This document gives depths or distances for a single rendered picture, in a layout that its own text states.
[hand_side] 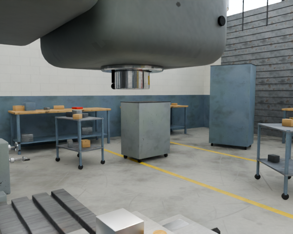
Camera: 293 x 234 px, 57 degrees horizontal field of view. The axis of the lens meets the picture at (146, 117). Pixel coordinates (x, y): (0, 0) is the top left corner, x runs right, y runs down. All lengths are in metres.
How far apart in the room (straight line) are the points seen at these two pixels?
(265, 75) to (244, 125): 2.80
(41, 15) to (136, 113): 4.62
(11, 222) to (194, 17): 0.70
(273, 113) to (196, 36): 8.39
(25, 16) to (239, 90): 6.16
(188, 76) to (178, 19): 9.39
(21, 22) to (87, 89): 7.20
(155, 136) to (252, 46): 5.10
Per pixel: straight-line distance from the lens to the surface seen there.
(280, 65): 8.62
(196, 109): 10.02
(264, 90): 8.81
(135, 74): 0.35
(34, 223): 0.82
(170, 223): 0.61
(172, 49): 0.30
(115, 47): 0.26
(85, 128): 6.86
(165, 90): 8.98
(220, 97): 6.47
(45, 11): 0.25
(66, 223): 0.79
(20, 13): 0.26
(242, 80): 6.34
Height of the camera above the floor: 1.28
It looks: 5 degrees down
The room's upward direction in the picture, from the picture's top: straight up
